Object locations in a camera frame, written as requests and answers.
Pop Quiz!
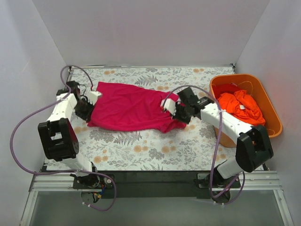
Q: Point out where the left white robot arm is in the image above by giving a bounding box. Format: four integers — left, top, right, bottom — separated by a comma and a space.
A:
38, 81, 102, 188

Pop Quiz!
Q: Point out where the orange t shirt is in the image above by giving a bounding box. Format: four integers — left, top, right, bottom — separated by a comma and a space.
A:
213, 84, 266, 126

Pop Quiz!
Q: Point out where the purple cable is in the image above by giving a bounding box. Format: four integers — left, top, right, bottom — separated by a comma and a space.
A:
160, 85, 246, 203
9, 65, 117, 211

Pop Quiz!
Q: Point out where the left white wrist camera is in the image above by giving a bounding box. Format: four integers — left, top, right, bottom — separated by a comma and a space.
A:
87, 91, 102, 105

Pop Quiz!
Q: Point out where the aluminium frame rail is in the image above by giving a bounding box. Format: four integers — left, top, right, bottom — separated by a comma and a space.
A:
20, 170, 293, 226

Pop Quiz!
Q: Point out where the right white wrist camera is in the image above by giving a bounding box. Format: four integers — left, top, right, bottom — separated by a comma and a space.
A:
160, 98, 181, 116

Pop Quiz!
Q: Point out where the orange plastic basket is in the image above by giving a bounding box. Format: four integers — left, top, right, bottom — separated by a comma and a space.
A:
210, 74, 283, 138

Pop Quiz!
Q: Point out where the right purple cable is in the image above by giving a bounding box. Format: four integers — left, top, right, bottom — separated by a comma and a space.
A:
160, 85, 246, 203

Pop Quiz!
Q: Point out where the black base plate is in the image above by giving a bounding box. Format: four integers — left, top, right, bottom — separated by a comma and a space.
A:
72, 170, 243, 201

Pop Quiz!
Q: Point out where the magenta t shirt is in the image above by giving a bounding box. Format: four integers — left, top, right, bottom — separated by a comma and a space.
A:
87, 81, 186, 133

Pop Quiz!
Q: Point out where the floral tablecloth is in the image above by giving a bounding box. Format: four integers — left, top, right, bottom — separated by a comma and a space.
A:
70, 66, 236, 170

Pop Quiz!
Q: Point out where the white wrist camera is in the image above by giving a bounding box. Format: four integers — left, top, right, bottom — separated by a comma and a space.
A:
160, 98, 181, 116
87, 91, 102, 105

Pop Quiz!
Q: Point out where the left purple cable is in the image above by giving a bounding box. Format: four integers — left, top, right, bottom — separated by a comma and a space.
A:
9, 65, 117, 211

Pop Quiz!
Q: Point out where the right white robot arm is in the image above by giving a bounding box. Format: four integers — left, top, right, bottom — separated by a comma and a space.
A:
162, 87, 274, 187

